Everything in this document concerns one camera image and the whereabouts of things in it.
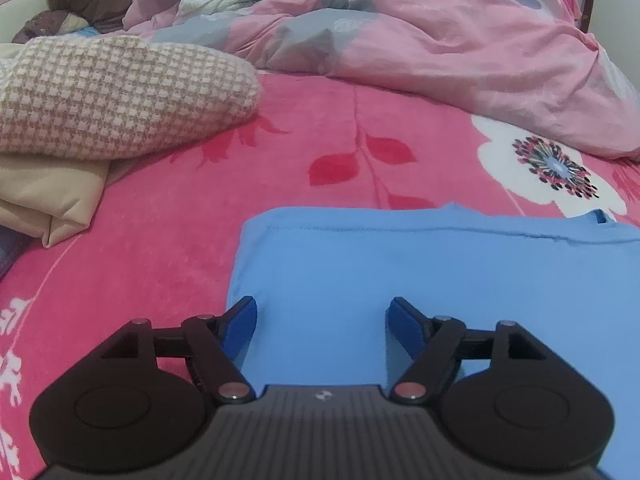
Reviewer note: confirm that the beige cloth garment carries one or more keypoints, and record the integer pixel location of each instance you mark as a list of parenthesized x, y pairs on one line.
[(50, 200)]

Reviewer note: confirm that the blue t-shirt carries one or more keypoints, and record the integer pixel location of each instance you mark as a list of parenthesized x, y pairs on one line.
[(350, 270)]

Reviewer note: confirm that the blue denim jeans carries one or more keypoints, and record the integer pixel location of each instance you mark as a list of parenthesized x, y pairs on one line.
[(10, 250)]

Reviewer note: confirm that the pink patterned duvet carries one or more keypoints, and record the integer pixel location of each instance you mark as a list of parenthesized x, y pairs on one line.
[(450, 50)]

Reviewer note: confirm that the cream cloth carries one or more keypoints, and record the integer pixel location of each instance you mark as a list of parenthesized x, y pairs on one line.
[(75, 21)]

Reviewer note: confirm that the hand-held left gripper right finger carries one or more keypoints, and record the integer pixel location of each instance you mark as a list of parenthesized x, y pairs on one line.
[(405, 330)]

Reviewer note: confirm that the white crumpled cloth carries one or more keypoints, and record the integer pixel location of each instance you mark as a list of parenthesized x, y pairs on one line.
[(210, 4)]

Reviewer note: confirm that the light blue cloth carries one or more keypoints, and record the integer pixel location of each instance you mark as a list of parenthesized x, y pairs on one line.
[(85, 32)]

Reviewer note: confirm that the pink floral blanket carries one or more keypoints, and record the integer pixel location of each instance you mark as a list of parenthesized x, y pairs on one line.
[(175, 235)]

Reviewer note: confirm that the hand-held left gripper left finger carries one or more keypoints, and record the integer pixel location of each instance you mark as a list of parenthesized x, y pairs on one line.
[(240, 330)]

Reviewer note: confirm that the beige checked knit sweater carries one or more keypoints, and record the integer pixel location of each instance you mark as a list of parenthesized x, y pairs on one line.
[(115, 95)]

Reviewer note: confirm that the maroon cloth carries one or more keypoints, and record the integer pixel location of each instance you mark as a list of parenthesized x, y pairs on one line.
[(37, 25)]

